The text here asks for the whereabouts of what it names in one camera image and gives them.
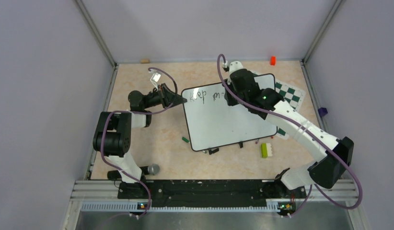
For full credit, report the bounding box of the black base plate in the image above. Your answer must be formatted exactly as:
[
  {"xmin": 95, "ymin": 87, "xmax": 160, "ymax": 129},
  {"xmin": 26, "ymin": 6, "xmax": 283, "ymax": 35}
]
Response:
[{"xmin": 117, "ymin": 179, "xmax": 306, "ymax": 207}]

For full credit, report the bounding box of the microphone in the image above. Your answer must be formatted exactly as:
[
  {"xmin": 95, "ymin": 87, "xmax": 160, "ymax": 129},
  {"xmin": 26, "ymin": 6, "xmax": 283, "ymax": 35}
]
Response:
[{"xmin": 107, "ymin": 164, "xmax": 160, "ymax": 181}]

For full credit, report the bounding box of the green lego brick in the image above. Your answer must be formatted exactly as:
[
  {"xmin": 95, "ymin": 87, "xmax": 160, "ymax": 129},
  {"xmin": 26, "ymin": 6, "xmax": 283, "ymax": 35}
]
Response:
[{"xmin": 261, "ymin": 143, "xmax": 268, "ymax": 159}]

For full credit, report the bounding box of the white lego brick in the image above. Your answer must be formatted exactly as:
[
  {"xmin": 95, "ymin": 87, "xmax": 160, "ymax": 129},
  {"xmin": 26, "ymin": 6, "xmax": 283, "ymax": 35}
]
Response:
[{"xmin": 267, "ymin": 143, "xmax": 273, "ymax": 157}]

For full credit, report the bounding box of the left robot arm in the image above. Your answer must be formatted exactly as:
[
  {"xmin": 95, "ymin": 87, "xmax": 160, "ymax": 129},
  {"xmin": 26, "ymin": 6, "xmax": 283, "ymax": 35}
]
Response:
[{"xmin": 93, "ymin": 83, "xmax": 187, "ymax": 198}]

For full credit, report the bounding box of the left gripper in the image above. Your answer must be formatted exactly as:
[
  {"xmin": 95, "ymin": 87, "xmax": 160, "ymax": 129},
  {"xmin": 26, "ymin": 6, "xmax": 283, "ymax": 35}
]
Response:
[{"xmin": 143, "ymin": 83, "xmax": 187, "ymax": 109}]

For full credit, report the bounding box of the white whiteboard black frame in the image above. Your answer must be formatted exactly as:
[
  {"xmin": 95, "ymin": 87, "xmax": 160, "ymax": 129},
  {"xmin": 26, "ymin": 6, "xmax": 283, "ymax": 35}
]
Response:
[{"xmin": 181, "ymin": 83, "xmax": 278, "ymax": 151}]

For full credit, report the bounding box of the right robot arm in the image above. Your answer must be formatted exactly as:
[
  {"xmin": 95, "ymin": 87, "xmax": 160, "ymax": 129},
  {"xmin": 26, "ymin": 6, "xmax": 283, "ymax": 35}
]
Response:
[{"xmin": 224, "ymin": 67, "xmax": 354, "ymax": 197}]

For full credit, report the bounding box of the green white chess mat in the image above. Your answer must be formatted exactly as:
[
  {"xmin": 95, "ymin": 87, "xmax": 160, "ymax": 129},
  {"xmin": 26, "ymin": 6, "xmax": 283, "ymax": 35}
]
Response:
[{"xmin": 251, "ymin": 69, "xmax": 306, "ymax": 140}]

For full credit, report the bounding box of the slotted cable duct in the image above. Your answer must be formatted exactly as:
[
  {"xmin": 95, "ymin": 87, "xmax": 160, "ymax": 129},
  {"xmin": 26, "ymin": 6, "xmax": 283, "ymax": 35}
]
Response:
[{"xmin": 81, "ymin": 201, "xmax": 280, "ymax": 213}]

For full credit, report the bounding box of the cork stopper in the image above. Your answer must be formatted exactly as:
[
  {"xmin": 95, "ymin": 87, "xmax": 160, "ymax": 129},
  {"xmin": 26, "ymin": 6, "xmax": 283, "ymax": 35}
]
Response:
[{"xmin": 140, "ymin": 59, "xmax": 150, "ymax": 64}]

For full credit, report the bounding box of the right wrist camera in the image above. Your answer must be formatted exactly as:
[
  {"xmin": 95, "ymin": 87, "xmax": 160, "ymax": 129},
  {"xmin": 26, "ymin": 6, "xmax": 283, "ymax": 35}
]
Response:
[{"xmin": 222, "ymin": 61, "xmax": 244, "ymax": 74}]

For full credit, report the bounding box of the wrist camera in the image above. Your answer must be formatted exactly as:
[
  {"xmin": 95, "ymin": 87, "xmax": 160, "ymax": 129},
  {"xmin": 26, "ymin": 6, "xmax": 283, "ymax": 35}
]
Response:
[
  {"xmin": 150, "ymin": 71, "xmax": 162, "ymax": 89},
  {"xmin": 222, "ymin": 61, "xmax": 244, "ymax": 74}
]

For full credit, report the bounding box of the purple block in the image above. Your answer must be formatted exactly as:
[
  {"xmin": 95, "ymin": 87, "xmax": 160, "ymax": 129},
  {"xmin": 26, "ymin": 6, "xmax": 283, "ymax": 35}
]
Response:
[{"xmin": 317, "ymin": 107, "xmax": 328, "ymax": 117}]

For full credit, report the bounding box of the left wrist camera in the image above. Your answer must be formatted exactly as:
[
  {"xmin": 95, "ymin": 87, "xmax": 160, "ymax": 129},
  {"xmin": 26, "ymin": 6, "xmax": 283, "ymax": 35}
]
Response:
[{"xmin": 150, "ymin": 71, "xmax": 162, "ymax": 89}]

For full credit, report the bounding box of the orange block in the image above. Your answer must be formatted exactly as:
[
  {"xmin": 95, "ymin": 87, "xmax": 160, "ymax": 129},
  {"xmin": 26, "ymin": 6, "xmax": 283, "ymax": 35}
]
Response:
[{"xmin": 270, "ymin": 56, "xmax": 277, "ymax": 66}]

